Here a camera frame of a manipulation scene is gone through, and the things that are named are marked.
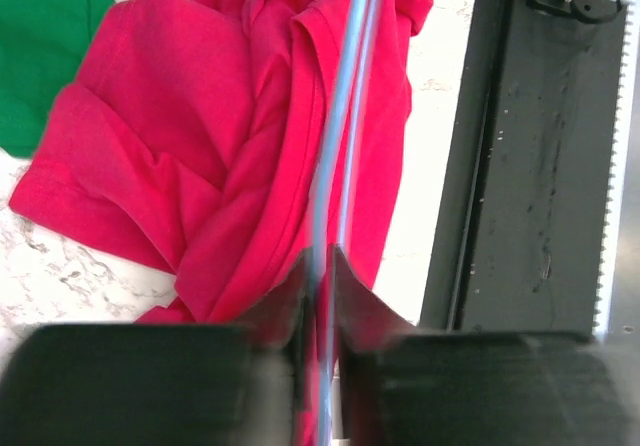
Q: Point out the red t shirt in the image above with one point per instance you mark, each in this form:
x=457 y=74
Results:
x=188 y=142

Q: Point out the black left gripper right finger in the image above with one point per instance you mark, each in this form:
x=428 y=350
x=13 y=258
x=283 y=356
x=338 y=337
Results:
x=406 y=385

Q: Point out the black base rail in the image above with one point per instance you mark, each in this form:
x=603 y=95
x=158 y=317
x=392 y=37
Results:
x=518 y=237

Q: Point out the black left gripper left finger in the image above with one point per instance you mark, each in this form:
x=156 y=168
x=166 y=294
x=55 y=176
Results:
x=240 y=383

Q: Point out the green t shirt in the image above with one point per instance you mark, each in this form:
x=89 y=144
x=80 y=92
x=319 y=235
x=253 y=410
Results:
x=42 y=45

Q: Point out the white slotted cable duct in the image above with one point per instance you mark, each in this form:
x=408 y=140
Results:
x=617 y=171

